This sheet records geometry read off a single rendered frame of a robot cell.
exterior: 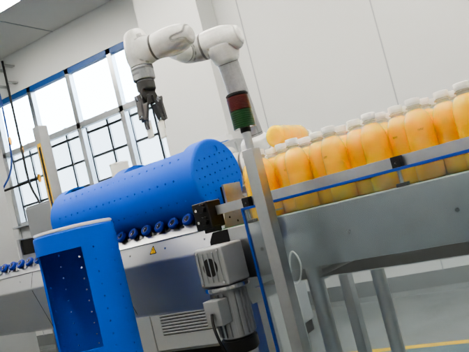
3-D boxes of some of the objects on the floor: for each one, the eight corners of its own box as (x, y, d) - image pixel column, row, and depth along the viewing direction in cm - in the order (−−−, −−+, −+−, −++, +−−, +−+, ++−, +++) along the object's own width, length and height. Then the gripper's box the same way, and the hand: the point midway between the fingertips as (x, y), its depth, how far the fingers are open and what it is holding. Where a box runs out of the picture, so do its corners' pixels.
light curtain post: (107, 421, 327) (40, 128, 338) (114, 421, 323) (47, 125, 335) (99, 426, 322) (31, 128, 334) (106, 426, 318) (37, 125, 330)
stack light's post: (349, 547, 157) (248, 150, 165) (362, 549, 155) (259, 147, 162) (342, 556, 154) (240, 151, 161) (356, 558, 151) (251, 147, 159)
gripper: (155, 85, 242) (168, 140, 240) (120, 83, 227) (133, 141, 225) (168, 79, 238) (181, 135, 236) (132, 77, 223) (146, 135, 220)
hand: (155, 130), depth 231 cm, fingers open, 6 cm apart
